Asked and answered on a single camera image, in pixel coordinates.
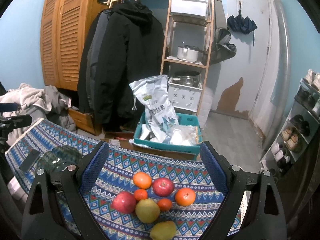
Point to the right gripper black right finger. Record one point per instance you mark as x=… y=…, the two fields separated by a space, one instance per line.
x=264 y=217

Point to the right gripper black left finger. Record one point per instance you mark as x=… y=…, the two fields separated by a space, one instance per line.
x=42 y=217

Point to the orange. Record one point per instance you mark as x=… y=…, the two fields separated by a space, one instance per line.
x=142 y=180
x=185 y=196

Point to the red apple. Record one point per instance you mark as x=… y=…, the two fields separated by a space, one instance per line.
x=124 y=202
x=163 y=187

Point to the yellow pear front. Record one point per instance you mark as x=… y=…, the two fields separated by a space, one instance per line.
x=163 y=231

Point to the small tangerine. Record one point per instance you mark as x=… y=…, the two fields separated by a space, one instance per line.
x=140 y=194
x=164 y=204

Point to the yellow-green pear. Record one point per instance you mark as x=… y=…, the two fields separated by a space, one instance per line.
x=147 y=211

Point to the red apple back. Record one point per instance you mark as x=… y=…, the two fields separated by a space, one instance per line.
x=163 y=187

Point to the black smartphone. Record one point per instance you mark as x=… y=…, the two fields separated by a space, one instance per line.
x=29 y=161

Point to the pile of clothes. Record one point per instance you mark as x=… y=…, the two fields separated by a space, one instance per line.
x=47 y=103

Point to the clear glass plate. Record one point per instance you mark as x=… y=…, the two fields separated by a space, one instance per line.
x=59 y=158

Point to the patterned blue tablecloth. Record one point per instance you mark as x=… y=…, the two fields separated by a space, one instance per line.
x=116 y=176

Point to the shoe rack with shoes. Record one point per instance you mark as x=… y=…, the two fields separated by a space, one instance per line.
x=298 y=129

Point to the teal plastic crate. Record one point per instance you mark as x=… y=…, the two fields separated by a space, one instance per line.
x=183 y=119

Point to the wooden louvered wardrobe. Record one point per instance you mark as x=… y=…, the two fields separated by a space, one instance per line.
x=64 y=28

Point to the black hanging coat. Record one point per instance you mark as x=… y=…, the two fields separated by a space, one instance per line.
x=124 y=44

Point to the white patterned storage box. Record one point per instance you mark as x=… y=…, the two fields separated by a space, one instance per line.
x=184 y=97

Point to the white rice bag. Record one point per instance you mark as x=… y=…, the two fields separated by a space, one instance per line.
x=160 y=115

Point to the steel pot on box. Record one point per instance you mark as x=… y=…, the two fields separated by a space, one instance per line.
x=187 y=78

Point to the grey hanging bag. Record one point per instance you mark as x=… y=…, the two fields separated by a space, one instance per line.
x=222 y=49

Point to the wooden shelf rack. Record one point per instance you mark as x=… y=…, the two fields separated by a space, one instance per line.
x=189 y=23

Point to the white cooking pot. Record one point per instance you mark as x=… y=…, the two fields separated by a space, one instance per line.
x=187 y=53

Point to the dark folded umbrella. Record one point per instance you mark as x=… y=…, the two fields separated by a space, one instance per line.
x=242 y=25

